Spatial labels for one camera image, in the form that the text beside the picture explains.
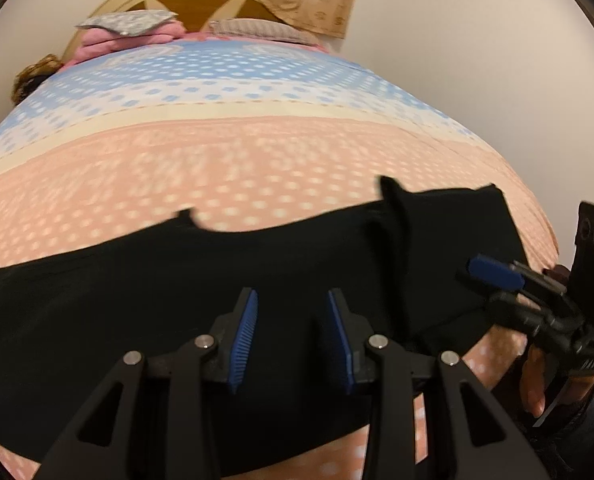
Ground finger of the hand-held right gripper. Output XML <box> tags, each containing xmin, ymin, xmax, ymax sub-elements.
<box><xmin>456</xmin><ymin>270</ymin><xmax>544</xmax><ymax>334</ymax></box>
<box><xmin>468</xmin><ymin>255</ymin><xmax>570</xmax><ymax>297</ymax></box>

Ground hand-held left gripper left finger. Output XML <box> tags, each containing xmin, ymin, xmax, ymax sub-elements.
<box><xmin>34</xmin><ymin>287</ymin><xmax>259</xmax><ymax>480</ymax></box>

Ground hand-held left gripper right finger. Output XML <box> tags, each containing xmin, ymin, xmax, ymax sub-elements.
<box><xmin>325</xmin><ymin>288</ymin><xmax>548</xmax><ymax>480</ymax></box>

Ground black pants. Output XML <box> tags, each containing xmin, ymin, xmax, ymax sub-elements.
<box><xmin>0</xmin><ymin>176</ymin><xmax>534</xmax><ymax>476</ymax></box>

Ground person's right forearm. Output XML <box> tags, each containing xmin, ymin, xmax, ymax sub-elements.
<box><xmin>526</xmin><ymin>370</ymin><xmax>594</xmax><ymax>468</ymax></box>

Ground person's right hand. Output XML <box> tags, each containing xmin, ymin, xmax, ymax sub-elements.
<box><xmin>520</xmin><ymin>346</ymin><xmax>554</xmax><ymax>418</ymax></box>

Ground polka dot bed cover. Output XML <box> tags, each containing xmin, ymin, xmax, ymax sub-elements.
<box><xmin>0</xmin><ymin>40</ymin><xmax>560</xmax><ymax>480</ymax></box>

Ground pink bedsheet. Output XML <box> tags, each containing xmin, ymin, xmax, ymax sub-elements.
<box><xmin>183</xmin><ymin>29</ymin><xmax>330</xmax><ymax>55</ymax></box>

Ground striped pillow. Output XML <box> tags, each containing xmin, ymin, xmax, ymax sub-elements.
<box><xmin>206</xmin><ymin>17</ymin><xmax>324</xmax><ymax>47</ymax></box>

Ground folded pink blanket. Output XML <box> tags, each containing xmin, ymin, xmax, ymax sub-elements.
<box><xmin>66</xmin><ymin>21</ymin><xmax>187</xmax><ymax>67</ymax></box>

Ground brown patterned bag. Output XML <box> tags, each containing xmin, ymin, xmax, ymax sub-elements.
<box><xmin>12</xmin><ymin>54</ymin><xmax>66</xmax><ymax>107</ymax></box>

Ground grey floral pillow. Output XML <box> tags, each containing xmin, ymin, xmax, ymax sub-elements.
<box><xmin>74</xmin><ymin>9</ymin><xmax>179</xmax><ymax>37</ymax></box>

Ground cream wooden headboard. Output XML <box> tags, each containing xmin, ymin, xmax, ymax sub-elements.
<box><xmin>72</xmin><ymin>0</ymin><xmax>338</xmax><ymax>56</ymax></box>

